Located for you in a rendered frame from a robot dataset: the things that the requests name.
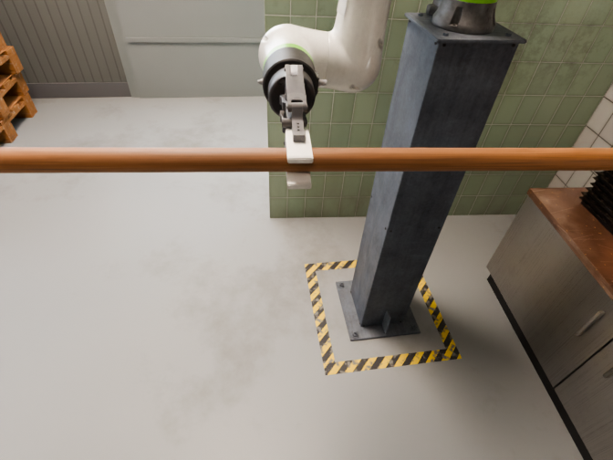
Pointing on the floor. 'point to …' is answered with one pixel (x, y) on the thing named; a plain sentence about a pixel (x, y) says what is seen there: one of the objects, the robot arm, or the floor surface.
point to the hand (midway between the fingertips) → (297, 158)
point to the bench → (563, 308)
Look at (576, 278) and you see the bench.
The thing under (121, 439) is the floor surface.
